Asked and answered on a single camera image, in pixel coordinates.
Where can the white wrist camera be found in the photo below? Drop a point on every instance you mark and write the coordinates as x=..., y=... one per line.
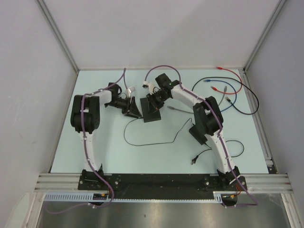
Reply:
x=150, y=86
x=129, y=91

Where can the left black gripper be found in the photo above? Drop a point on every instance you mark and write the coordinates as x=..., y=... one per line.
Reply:
x=130, y=109

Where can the black power adapter brick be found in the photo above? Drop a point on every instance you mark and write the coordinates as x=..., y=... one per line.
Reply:
x=197, y=135

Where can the black network switch box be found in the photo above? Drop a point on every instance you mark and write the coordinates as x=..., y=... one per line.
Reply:
x=149, y=114

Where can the right aluminium side rail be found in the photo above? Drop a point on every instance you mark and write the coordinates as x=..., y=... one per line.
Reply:
x=253, y=104

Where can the grey slotted cable duct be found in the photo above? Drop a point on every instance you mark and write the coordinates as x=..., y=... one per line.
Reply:
x=98, y=198

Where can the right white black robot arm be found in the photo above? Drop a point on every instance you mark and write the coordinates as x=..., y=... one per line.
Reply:
x=207, y=116

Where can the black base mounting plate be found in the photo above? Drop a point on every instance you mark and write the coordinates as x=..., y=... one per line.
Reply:
x=169, y=186

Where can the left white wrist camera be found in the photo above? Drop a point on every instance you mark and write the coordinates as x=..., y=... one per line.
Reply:
x=129, y=91

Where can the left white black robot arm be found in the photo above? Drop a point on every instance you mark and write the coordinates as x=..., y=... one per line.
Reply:
x=85, y=117

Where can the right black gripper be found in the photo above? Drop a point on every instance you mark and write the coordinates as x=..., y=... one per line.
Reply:
x=150, y=98

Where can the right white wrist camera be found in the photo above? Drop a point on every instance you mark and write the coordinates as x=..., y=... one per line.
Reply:
x=150, y=86

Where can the aluminium front frame rail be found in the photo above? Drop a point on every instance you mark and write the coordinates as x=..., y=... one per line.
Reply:
x=256, y=183

